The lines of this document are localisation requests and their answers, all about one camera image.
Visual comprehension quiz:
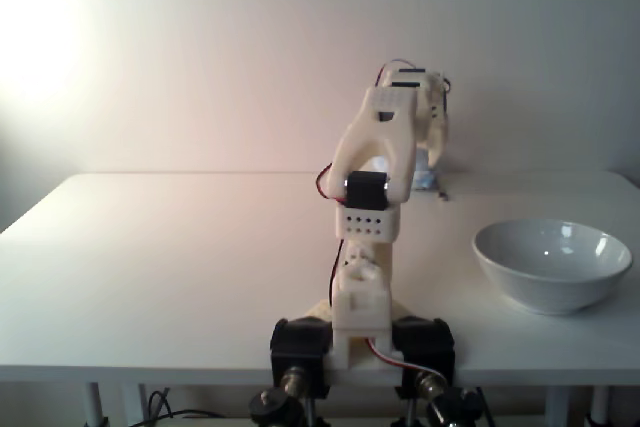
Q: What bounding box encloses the white table leg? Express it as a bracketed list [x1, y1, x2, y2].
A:
[589, 386, 612, 427]
[544, 386, 571, 427]
[122, 384, 144, 427]
[84, 382, 109, 427]

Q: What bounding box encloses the sky blue plush doll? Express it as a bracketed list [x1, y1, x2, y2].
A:
[370, 149, 450, 199]

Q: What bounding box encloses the black cable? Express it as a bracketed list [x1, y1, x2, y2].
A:
[142, 389, 226, 422]

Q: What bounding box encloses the white ceramic bowl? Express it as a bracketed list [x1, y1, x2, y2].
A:
[472, 218, 634, 317]

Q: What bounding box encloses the black table clamp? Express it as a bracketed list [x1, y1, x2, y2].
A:
[269, 316, 334, 427]
[392, 316, 457, 427]

